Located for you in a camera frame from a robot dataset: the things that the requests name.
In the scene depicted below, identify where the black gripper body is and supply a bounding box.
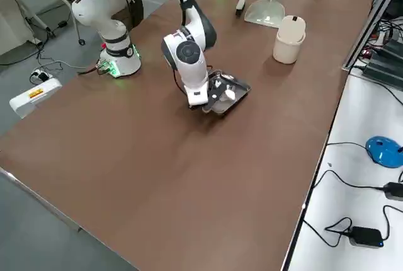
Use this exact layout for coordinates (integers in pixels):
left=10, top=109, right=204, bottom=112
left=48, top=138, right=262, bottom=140
left=201, top=82, right=228, bottom=113

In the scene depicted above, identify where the pale grey plastic dustpan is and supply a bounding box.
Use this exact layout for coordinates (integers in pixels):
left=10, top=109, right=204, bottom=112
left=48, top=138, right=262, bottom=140
left=244, top=0, right=287, bottom=29

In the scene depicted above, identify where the square metal tray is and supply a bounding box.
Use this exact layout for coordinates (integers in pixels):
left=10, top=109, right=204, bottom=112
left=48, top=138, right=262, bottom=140
left=203, top=69, right=252, bottom=117

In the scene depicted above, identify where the small beige lidded bin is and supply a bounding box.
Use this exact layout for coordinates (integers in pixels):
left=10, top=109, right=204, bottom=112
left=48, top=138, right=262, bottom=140
left=272, top=14, right=307, bottom=64

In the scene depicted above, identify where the person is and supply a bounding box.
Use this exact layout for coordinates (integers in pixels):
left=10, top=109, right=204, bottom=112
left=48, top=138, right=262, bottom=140
left=124, top=0, right=145, bottom=30

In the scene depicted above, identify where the black electronics box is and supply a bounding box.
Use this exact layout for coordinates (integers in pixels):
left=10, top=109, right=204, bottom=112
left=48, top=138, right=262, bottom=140
left=361, top=39, right=403, bottom=89

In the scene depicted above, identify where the white power strip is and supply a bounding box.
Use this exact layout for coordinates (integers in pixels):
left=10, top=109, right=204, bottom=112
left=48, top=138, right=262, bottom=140
left=30, top=68, right=53, bottom=83

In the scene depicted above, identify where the white control box yellow label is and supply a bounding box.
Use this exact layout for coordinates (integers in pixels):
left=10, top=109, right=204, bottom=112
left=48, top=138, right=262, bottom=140
left=8, top=77, right=62, bottom=119

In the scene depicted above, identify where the blue round device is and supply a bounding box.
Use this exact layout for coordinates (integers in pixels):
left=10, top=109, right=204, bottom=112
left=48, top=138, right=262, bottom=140
left=365, top=135, right=403, bottom=168

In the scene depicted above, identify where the black power adapter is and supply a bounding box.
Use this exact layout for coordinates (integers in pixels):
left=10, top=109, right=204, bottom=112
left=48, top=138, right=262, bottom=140
left=384, top=182, right=403, bottom=202
left=348, top=226, right=384, bottom=248

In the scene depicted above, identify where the aluminium frame rail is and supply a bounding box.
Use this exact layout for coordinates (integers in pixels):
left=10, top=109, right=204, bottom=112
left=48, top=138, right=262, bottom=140
left=342, top=0, right=403, bottom=72

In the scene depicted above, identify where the black cable bundle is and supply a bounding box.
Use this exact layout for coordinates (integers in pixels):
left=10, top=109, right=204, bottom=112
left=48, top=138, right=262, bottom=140
left=374, top=15, right=403, bottom=51

